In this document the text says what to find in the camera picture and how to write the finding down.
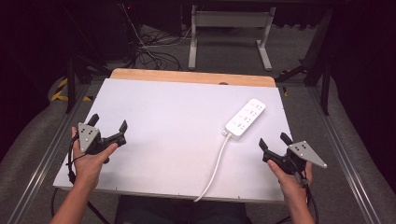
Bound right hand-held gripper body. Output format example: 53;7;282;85
262;140;328;189

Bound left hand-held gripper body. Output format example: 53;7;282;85
77;122;128;165

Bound white power strip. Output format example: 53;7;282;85
224;98;267;141

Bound person's left hand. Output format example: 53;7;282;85
70;125;120;189

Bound person's right hand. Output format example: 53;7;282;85
266;159;314;203

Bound black metal stand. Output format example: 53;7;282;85
275;7;335;117
60;4;112;115

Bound yellow black hazard tape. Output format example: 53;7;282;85
50;77;94;103

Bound white board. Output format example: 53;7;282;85
52;77;294;203

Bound wooden table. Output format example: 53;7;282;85
109;67;277;89

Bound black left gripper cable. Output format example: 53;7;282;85
50;133;110;224

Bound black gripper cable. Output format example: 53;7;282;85
275;158;320;224
50;133;110;224

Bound aluminium floor rail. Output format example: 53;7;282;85
6;83;92;224
306;86;383;224

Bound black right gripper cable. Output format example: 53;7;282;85
275;158;320;224

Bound white power strip cable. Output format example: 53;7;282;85
192;130;233;203

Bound black cable bundle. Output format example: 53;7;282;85
133;27;184;72

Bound thin white cable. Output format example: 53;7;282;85
120;3;194;62

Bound white metal table frame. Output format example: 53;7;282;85
188;4;277;72

